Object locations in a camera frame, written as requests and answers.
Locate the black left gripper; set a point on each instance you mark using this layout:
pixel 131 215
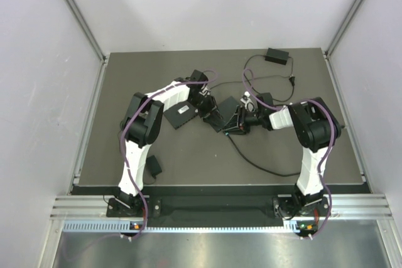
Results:
pixel 211 108

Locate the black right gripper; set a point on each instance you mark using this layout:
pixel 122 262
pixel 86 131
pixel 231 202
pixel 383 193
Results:
pixel 235 125

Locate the black network switch plain top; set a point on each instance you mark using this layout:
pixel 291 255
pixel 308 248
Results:
pixel 227 108

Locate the black switch with white label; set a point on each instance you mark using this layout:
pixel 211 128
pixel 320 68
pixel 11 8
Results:
pixel 180 114

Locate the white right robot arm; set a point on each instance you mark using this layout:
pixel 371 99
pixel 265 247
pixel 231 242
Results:
pixel 316 129

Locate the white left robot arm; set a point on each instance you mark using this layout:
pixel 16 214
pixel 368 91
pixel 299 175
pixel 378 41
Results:
pixel 142 123

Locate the dark grey table mat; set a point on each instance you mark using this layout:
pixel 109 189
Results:
pixel 195 154

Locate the small black power adapter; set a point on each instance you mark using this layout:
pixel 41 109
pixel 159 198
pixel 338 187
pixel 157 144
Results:
pixel 153 166

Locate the long black power adapter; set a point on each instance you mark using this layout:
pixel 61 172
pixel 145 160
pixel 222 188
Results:
pixel 277 56

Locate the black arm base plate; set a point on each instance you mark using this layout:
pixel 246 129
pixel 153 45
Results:
pixel 227 211

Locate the aluminium frame rail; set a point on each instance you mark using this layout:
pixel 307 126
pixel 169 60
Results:
pixel 344 206

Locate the grey slotted cable duct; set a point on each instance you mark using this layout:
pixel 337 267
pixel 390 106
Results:
pixel 127 226

